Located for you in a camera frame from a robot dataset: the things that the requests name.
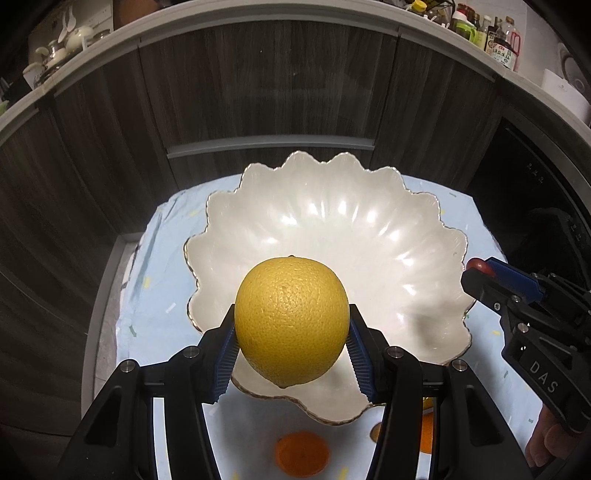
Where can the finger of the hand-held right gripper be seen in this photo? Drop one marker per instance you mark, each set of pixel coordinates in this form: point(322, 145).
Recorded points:
point(512, 277)
point(482, 288)

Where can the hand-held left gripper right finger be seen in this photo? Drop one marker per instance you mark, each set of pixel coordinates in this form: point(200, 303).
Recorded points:
point(360, 360)

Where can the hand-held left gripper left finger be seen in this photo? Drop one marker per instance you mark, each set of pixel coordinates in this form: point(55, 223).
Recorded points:
point(226, 360)

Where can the red grape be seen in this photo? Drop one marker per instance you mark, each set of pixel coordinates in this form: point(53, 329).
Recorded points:
point(480, 266)

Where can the yellow citrus fruit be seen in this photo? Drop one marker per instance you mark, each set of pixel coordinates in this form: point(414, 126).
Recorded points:
point(291, 318)

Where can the orange tangerine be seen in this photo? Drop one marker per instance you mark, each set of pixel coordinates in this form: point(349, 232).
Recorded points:
point(302, 454)
point(427, 429)

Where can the white scalloped bowl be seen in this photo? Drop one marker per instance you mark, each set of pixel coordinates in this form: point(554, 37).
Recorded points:
point(332, 221)

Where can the person's right hand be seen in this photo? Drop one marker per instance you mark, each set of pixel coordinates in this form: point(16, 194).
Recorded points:
point(547, 438)

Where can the black built-in appliance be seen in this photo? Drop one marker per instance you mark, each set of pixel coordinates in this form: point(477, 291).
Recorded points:
point(521, 184)

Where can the light blue tablecloth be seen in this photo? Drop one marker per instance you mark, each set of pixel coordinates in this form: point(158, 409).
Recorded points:
point(152, 286)

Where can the white kitchen appliance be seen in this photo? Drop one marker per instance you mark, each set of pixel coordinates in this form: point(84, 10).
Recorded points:
point(568, 87)

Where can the green label bottle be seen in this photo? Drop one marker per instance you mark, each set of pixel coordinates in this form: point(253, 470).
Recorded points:
point(503, 54)

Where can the dark sauce bottle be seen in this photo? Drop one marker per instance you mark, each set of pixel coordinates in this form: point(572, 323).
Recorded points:
point(492, 32)

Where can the green plastic cup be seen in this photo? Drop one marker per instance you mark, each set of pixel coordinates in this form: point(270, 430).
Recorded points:
point(465, 31)

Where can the dark wood cabinet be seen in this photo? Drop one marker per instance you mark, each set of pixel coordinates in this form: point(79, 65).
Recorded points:
point(231, 92)

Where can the glass teapot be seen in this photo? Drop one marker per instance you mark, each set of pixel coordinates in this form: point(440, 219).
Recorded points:
point(50, 55)

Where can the white teapot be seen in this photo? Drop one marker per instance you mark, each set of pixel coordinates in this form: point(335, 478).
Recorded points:
point(78, 38)

